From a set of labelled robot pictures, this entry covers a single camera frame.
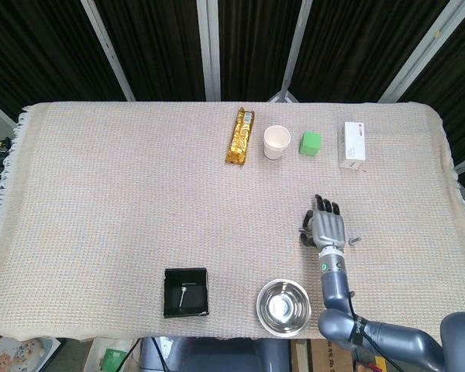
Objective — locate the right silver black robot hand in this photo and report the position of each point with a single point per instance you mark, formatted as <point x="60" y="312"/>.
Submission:
<point x="328" y="228"/>

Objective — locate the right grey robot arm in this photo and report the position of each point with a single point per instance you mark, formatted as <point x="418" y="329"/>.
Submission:
<point x="335" y="286"/>

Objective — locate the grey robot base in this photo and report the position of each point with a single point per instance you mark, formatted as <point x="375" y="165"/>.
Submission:
<point x="217" y="354"/>

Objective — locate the white carton box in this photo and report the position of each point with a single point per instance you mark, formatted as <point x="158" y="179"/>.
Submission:
<point x="352" y="145"/>

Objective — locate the green cube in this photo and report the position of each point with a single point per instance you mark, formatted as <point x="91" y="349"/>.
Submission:
<point x="309" y="143"/>

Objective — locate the stainless steel bowl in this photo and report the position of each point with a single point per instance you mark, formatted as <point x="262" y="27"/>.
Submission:
<point x="283" y="307"/>

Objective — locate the white paper cup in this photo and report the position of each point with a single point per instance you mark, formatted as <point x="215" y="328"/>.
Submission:
<point x="276" y="142"/>

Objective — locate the gold foil package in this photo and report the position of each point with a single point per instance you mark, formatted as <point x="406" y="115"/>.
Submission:
<point x="241" y="136"/>

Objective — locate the brown cardboard box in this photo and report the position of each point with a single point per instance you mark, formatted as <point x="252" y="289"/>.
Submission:
<point x="314" y="358"/>

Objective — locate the black cardboard box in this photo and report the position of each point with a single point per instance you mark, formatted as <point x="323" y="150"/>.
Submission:
<point x="186" y="292"/>

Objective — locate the long metal bolt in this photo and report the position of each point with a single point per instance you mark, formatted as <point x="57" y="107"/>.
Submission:
<point x="182" y="296"/>

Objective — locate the beige woven tablecloth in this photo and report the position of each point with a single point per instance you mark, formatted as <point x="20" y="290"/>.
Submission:
<point x="120" y="201"/>

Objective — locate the green packet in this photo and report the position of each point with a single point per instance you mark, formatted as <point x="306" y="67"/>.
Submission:
<point x="113" y="358"/>

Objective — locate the black curtain backdrop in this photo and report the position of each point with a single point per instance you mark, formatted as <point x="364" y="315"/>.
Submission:
<point x="159" y="42"/>

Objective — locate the colourful picture book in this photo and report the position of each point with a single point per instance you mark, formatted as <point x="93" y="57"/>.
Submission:
<point x="19" y="354"/>

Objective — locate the white frame post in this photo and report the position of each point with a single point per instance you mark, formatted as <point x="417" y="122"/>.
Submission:
<point x="422" y="50"/>
<point x="292" y="58"/>
<point x="209" y="50"/>
<point x="108" y="50"/>

